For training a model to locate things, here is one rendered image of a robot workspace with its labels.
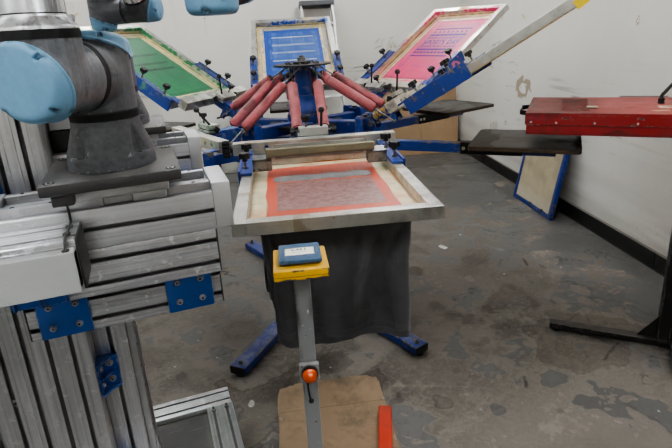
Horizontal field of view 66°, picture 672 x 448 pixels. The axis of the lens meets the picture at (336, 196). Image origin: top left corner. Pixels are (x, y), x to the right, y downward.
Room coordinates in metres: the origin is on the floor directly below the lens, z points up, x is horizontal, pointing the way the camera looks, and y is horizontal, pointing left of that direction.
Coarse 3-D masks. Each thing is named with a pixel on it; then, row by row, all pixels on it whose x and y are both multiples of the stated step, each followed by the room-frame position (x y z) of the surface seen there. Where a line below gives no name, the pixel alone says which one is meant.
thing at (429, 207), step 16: (272, 160) 2.06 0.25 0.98; (288, 160) 2.07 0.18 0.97; (304, 160) 2.07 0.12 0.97; (320, 160) 2.08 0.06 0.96; (336, 160) 2.09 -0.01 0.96; (400, 176) 1.72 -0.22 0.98; (240, 192) 1.60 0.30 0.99; (416, 192) 1.51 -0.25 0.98; (240, 208) 1.44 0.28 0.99; (368, 208) 1.37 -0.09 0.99; (384, 208) 1.36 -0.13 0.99; (400, 208) 1.36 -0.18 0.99; (416, 208) 1.35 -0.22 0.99; (432, 208) 1.36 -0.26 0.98; (240, 224) 1.31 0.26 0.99; (256, 224) 1.31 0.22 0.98; (272, 224) 1.31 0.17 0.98; (288, 224) 1.32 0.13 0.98; (304, 224) 1.32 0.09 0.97; (320, 224) 1.33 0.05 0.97; (336, 224) 1.33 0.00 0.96; (352, 224) 1.34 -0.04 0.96; (368, 224) 1.34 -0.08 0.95
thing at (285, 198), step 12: (288, 168) 2.00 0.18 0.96; (300, 168) 1.99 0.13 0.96; (312, 168) 1.98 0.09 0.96; (312, 180) 1.81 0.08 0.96; (276, 192) 1.69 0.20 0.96; (288, 192) 1.68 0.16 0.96; (300, 192) 1.67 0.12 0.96; (312, 192) 1.66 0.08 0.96; (324, 192) 1.66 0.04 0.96; (276, 204) 1.56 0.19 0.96; (288, 204) 1.55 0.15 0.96; (300, 204) 1.54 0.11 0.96; (312, 204) 1.54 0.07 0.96; (324, 204) 1.53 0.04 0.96
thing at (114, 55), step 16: (96, 32) 0.90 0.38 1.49; (112, 32) 0.92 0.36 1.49; (96, 48) 0.88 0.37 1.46; (112, 48) 0.91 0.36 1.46; (112, 64) 0.89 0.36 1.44; (128, 64) 0.94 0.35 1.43; (112, 80) 0.88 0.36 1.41; (128, 80) 0.93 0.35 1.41; (112, 96) 0.89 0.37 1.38; (128, 96) 0.92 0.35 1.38; (96, 112) 0.88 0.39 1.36; (112, 112) 0.89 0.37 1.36
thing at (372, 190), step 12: (324, 168) 1.97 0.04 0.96; (336, 168) 1.96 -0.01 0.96; (348, 168) 1.95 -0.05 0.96; (360, 168) 1.94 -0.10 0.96; (372, 168) 1.93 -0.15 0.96; (324, 180) 1.80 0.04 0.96; (336, 180) 1.79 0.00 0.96; (348, 180) 1.78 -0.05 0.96; (360, 180) 1.77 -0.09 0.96; (372, 180) 1.76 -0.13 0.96; (336, 192) 1.65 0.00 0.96; (348, 192) 1.64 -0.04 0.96; (360, 192) 1.63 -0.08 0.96; (372, 192) 1.63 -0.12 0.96; (384, 192) 1.62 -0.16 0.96; (336, 204) 1.52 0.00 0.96; (348, 204) 1.52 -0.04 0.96; (360, 204) 1.51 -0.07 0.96; (372, 204) 1.51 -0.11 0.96; (384, 204) 1.50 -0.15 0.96; (396, 204) 1.49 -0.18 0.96
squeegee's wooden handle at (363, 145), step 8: (328, 144) 1.93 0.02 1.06; (336, 144) 1.90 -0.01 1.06; (344, 144) 1.90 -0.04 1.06; (352, 144) 1.90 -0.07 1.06; (360, 144) 1.91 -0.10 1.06; (368, 144) 1.91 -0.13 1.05; (272, 152) 1.87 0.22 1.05; (280, 152) 1.88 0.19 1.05; (288, 152) 1.88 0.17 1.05; (296, 152) 1.88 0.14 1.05; (304, 152) 1.88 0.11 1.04; (312, 152) 1.89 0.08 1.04; (320, 152) 1.89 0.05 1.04; (328, 152) 1.89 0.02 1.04
